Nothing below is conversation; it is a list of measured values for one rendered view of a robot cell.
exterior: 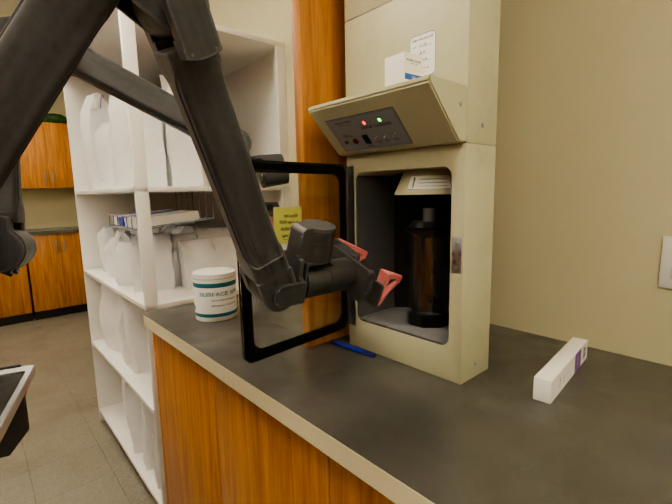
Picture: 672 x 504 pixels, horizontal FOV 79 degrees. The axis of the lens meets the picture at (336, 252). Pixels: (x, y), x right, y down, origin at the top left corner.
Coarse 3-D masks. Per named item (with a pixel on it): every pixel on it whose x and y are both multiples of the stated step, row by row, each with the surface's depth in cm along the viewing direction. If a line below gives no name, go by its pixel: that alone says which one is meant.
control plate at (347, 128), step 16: (368, 112) 79; (384, 112) 77; (336, 128) 89; (352, 128) 86; (368, 128) 83; (384, 128) 81; (400, 128) 78; (352, 144) 90; (368, 144) 87; (384, 144) 85; (400, 144) 82
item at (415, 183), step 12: (444, 168) 86; (408, 180) 89; (420, 180) 86; (432, 180) 85; (444, 180) 85; (396, 192) 92; (408, 192) 88; (420, 192) 86; (432, 192) 85; (444, 192) 84
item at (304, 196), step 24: (264, 192) 81; (288, 192) 85; (312, 192) 90; (336, 192) 95; (288, 216) 86; (312, 216) 91; (336, 216) 96; (240, 288) 79; (240, 312) 80; (264, 312) 83; (288, 312) 88; (312, 312) 93; (336, 312) 99; (264, 336) 84; (288, 336) 88
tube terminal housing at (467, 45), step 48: (432, 0) 77; (480, 0) 74; (384, 48) 86; (480, 48) 75; (480, 96) 77; (480, 144) 78; (480, 192) 80; (480, 240) 82; (480, 288) 83; (384, 336) 96; (480, 336) 85
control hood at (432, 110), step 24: (360, 96) 78; (384, 96) 74; (408, 96) 71; (432, 96) 68; (456, 96) 71; (408, 120) 76; (432, 120) 73; (456, 120) 72; (336, 144) 94; (408, 144) 81; (432, 144) 78
